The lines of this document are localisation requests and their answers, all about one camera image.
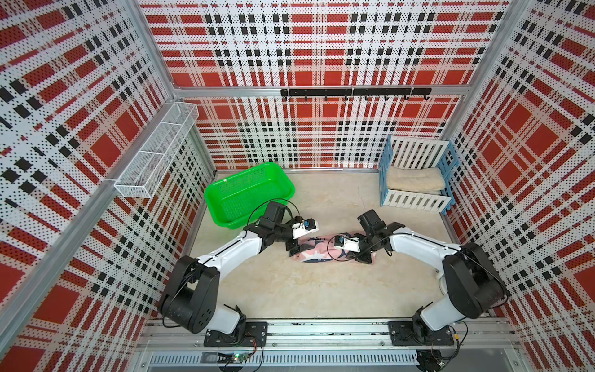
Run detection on pink shark print shorts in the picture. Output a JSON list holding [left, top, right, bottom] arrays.
[[288, 232, 363, 264]]

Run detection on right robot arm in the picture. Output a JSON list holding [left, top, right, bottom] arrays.
[[358, 209, 508, 336]]

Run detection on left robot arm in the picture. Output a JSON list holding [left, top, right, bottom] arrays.
[[157, 201, 318, 342]]

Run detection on green plastic basket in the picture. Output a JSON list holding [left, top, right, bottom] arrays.
[[205, 163, 295, 229]]

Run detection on blue white slatted crate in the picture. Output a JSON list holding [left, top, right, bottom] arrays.
[[377, 136, 459, 215]]

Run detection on beige folded towel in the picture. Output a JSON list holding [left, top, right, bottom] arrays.
[[387, 167, 446, 193]]

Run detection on green circuit board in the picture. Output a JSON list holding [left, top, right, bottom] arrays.
[[217, 353, 251, 364]]

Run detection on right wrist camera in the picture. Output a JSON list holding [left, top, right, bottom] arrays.
[[334, 235, 360, 253]]

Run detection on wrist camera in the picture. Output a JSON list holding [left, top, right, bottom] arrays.
[[292, 219, 319, 240], [334, 235, 360, 253]]

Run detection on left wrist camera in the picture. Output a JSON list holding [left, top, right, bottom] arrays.
[[292, 219, 319, 240]]

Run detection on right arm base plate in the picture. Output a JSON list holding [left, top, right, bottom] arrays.
[[387, 320, 456, 347]]

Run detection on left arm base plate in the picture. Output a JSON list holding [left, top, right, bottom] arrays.
[[203, 321, 269, 348]]

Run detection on white wire mesh shelf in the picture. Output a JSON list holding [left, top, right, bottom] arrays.
[[115, 102, 198, 198]]

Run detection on black wall hook rail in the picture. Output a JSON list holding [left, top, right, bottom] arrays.
[[280, 88, 432, 99]]

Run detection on aluminium front rail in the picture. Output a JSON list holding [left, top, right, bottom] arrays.
[[137, 318, 521, 351]]

